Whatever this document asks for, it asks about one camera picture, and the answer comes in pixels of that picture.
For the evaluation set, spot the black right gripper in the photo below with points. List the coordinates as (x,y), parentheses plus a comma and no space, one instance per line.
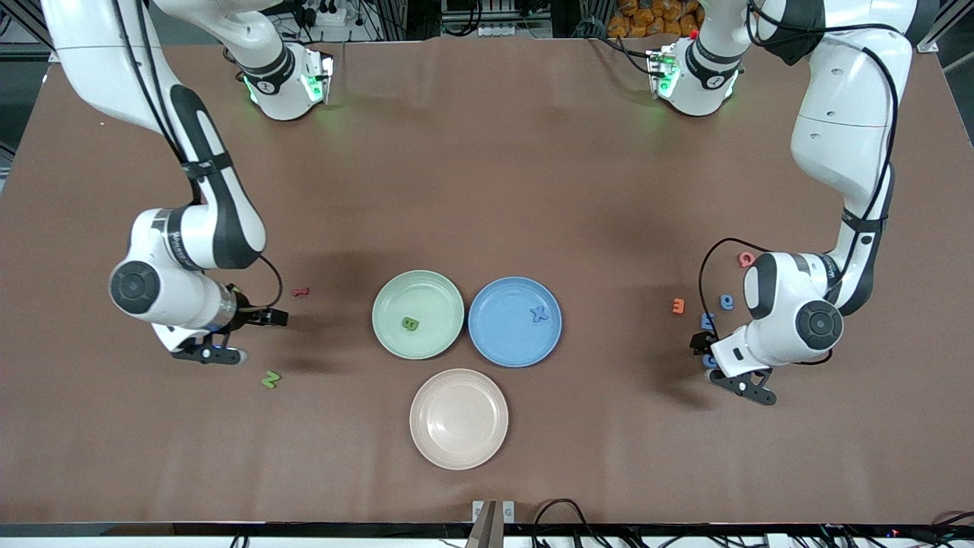
(248,313)

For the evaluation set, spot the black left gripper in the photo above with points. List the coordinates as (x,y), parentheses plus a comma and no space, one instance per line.
(697,342)

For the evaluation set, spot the green foam letter N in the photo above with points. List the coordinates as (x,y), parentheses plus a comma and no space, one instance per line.
(270,378)

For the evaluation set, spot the blue foam letter a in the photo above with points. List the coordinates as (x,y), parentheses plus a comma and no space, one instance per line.
(727,302)

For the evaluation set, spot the green foam letter B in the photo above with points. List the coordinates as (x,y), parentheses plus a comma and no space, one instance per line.
(411,324)

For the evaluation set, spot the blue foam letter X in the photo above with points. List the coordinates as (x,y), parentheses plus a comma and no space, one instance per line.
(539,313)

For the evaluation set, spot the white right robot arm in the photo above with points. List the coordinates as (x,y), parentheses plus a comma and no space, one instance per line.
(213,213)

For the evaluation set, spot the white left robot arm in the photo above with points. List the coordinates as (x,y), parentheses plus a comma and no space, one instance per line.
(845,137)

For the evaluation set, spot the blue foam capital E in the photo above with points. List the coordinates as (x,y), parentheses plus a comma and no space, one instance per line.
(708,320)

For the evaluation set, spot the red foam letter Q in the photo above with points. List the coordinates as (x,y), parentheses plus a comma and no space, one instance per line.
(745,259)

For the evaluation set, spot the pale green plate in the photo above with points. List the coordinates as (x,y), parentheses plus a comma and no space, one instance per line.
(434,297)

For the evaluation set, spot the blue plate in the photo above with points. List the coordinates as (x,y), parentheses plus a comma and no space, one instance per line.
(502,335)

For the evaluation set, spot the beige plate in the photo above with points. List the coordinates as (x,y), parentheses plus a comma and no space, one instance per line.
(459,418)

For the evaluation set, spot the brown table cover sheet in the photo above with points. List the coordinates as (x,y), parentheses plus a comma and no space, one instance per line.
(487,152)

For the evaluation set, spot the white power strip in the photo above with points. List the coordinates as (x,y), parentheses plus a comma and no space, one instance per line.
(502,30)
(327,14)

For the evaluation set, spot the orange objects pile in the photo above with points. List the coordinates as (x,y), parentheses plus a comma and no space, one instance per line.
(647,19)

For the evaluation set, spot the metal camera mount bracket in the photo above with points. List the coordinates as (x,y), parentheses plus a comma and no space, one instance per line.
(487,525)

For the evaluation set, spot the aluminium frame profile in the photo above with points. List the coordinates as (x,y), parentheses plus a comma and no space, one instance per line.
(930,44)

